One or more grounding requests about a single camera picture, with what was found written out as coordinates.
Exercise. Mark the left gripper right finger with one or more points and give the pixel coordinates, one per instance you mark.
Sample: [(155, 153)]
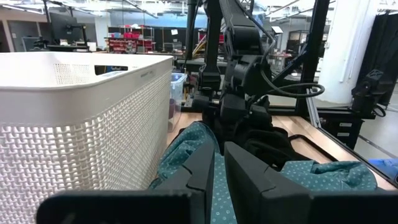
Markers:
[(248, 186)]

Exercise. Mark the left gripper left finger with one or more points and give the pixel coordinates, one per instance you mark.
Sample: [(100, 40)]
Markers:
[(196, 183)]

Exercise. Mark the teal dotted shirt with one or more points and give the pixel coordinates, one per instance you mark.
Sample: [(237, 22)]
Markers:
[(220, 186)]

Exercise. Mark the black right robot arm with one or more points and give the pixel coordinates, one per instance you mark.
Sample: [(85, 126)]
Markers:
[(245, 40)]

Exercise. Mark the clear plastic bin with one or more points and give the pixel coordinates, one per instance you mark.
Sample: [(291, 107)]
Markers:
[(177, 93)]

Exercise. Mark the black velvet clothes hanger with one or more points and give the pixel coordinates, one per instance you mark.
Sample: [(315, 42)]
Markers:
[(311, 140)]

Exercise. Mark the black drawer unit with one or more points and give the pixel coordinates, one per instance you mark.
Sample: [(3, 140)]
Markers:
[(342, 130)]

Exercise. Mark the white round pillar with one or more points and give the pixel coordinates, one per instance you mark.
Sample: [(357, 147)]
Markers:
[(342, 46)]

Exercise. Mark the white plastic laundry basket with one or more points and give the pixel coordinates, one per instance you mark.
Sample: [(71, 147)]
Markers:
[(77, 140)]

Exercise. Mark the black mounted device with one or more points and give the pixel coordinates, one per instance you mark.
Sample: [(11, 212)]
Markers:
[(367, 90)]

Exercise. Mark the shelf with red bins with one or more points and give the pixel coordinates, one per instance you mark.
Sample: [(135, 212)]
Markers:
[(124, 43)]

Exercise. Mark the blue object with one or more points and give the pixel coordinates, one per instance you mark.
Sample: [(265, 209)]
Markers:
[(385, 166)]

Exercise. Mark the black curtain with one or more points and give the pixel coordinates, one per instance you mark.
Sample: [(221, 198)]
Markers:
[(388, 37)]

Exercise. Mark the black computer monitor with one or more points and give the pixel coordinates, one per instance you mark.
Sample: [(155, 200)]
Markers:
[(65, 28)]

